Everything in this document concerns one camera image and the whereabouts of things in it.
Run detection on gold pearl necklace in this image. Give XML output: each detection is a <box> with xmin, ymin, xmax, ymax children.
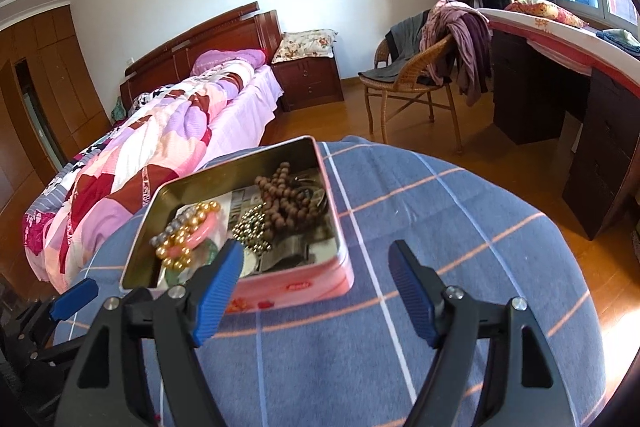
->
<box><xmin>153</xmin><ymin>199</ymin><xmax>222</xmax><ymax>272</ymax></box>

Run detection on pink bangle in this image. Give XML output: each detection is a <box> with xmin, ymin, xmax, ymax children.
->
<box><xmin>167</xmin><ymin>202</ymin><xmax>220</xmax><ymax>259</ymax></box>

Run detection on pink tin box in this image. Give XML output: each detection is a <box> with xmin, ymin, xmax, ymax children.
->
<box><xmin>120</xmin><ymin>135</ymin><xmax>355</xmax><ymax>312</ymax></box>

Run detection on brown wooden bead bracelet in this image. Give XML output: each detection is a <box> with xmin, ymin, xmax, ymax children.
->
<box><xmin>252</xmin><ymin>160</ymin><xmax>329</xmax><ymax>243</ymax></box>

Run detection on silver wrist watch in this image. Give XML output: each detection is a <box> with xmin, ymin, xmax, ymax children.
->
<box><xmin>240</xmin><ymin>234</ymin><xmax>337</xmax><ymax>279</ymax></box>

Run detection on blue plaid tablecloth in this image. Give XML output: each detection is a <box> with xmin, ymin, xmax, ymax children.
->
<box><xmin>55</xmin><ymin>138</ymin><xmax>605</xmax><ymax>426</ymax></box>

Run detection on wooden wardrobe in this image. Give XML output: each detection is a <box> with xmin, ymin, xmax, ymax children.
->
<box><xmin>1</xmin><ymin>6</ymin><xmax>110</xmax><ymax>219</ymax></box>

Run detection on bed with patchwork quilt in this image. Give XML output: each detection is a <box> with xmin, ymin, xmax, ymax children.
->
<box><xmin>22</xmin><ymin>60</ymin><xmax>283</xmax><ymax>293</ymax></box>

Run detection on purple pillow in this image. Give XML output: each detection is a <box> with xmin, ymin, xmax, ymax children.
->
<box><xmin>191</xmin><ymin>49</ymin><xmax>267</xmax><ymax>76</ymax></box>

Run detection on dark wooden desk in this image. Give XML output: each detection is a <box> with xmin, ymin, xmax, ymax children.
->
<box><xmin>483</xmin><ymin>9</ymin><xmax>639</xmax><ymax>239</ymax></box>

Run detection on wooden headboard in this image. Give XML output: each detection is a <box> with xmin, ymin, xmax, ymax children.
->
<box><xmin>119</xmin><ymin>2</ymin><xmax>282</xmax><ymax>109</ymax></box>

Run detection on dark wooden nightstand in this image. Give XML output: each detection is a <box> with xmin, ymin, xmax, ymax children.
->
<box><xmin>271</xmin><ymin>57</ymin><xmax>344</xmax><ymax>112</ymax></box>

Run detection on wicker chair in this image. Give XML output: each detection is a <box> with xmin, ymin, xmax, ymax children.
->
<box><xmin>358</xmin><ymin>35</ymin><xmax>463</xmax><ymax>154</ymax></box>

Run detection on floral cushion on nightstand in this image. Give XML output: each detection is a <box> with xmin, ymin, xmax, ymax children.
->
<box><xmin>271</xmin><ymin>29</ymin><xmax>337</xmax><ymax>64</ymax></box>

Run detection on floral pillow on desk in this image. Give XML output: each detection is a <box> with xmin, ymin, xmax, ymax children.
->
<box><xmin>504</xmin><ymin>0</ymin><xmax>588</xmax><ymax>28</ymax></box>

